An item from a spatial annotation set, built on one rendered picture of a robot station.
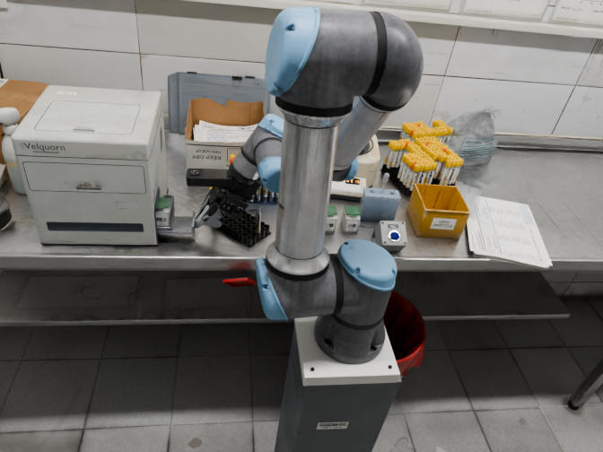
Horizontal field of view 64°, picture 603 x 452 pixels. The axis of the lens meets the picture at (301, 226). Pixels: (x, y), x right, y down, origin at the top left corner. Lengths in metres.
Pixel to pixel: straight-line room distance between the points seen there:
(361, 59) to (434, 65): 1.15
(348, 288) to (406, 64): 0.40
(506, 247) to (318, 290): 0.75
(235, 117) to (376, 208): 0.61
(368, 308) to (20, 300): 1.48
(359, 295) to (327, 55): 0.44
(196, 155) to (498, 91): 1.13
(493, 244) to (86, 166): 1.08
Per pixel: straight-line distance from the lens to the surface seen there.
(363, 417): 1.15
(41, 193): 1.23
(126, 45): 1.71
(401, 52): 0.70
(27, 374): 2.21
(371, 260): 0.90
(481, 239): 1.47
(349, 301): 0.89
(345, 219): 1.32
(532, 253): 1.51
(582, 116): 2.21
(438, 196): 1.51
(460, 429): 2.14
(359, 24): 0.69
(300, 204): 0.76
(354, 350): 0.99
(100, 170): 1.16
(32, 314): 2.03
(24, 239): 1.37
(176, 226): 1.27
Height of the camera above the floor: 1.71
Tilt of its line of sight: 38 degrees down
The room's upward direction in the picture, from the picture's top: 8 degrees clockwise
